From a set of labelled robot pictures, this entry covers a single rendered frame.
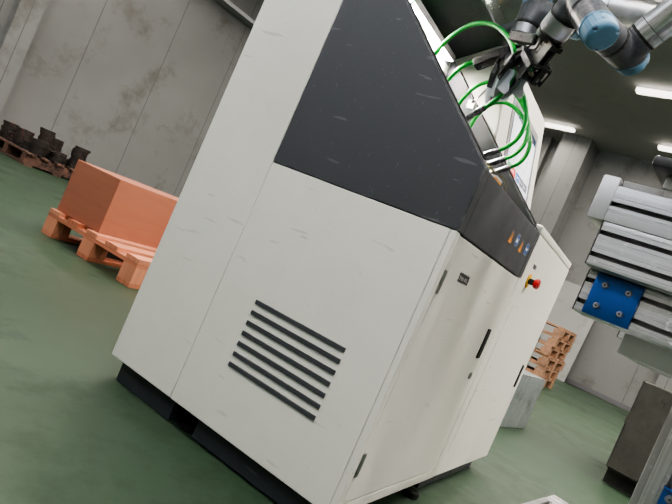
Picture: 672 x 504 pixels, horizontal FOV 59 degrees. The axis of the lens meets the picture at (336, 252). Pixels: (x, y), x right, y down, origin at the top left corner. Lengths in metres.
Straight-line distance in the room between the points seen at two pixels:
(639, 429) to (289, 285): 2.75
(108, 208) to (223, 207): 1.95
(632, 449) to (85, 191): 3.49
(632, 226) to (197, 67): 9.94
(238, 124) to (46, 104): 8.03
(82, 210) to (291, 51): 2.27
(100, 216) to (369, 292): 2.46
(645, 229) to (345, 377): 0.72
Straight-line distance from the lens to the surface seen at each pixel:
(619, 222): 1.26
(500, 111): 2.23
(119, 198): 3.65
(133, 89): 10.27
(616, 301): 1.26
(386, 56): 1.62
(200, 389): 1.69
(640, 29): 1.57
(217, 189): 1.76
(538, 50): 1.62
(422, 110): 1.51
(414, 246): 1.40
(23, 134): 8.65
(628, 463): 3.92
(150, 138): 10.54
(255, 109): 1.77
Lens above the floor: 0.66
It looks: 1 degrees down
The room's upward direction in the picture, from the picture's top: 24 degrees clockwise
